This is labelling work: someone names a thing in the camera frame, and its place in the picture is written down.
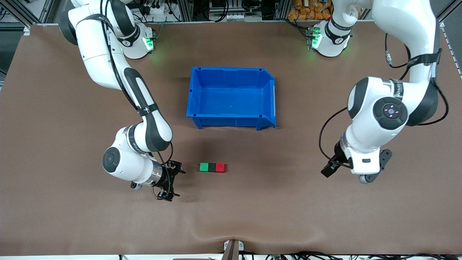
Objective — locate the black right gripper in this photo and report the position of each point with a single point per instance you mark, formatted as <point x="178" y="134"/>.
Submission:
<point x="166" y="178"/>

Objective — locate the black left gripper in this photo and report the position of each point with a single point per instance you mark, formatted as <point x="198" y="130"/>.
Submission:
<point x="337" y="159"/>

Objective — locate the green cube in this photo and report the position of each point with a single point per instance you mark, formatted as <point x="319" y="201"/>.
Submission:
<point x="204" y="167"/>

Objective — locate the red cube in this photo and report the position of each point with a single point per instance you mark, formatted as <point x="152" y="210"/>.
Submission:
<point x="220" y="168"/>

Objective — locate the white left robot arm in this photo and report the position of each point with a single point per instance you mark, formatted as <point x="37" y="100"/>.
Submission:
<point x="379" y="108"/>

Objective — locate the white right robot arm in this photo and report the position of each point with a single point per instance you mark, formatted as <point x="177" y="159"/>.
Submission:
<point x="144" y="130"/>

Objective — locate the black cube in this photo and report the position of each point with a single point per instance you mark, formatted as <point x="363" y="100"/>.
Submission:
<point x="212" y="167"/>

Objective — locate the blue plastic storage bin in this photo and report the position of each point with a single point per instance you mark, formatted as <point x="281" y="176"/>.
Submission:
<point x="231" y="104"/>

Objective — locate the orange packet pile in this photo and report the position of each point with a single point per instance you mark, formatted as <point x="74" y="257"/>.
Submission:
<point x="306" y="11"/>

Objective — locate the white power strip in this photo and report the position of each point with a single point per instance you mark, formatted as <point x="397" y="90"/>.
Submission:
<point x="156" y="10"/>

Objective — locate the white socket strip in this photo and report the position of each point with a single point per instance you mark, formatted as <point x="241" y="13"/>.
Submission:
<point x="236" y="16"/>

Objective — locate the metal table clamp bracket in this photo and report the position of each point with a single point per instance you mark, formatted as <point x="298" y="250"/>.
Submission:
<point x="233" y="249"/>

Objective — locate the white perforated table rail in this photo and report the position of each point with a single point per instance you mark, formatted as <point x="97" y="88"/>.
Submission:
<point x="453" y="54"/>

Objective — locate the aluminium extrusion post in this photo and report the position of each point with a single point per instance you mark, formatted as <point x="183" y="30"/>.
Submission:
<point x="282" y="9"/>
<point x="184" y="10"/>

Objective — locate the aluminium corner frame rail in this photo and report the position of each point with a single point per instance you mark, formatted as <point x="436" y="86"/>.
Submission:
<point x="444" y="18"/>

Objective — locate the aluminium frame strut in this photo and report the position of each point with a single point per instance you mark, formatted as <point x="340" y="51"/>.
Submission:
<point x="25" y="12"/>

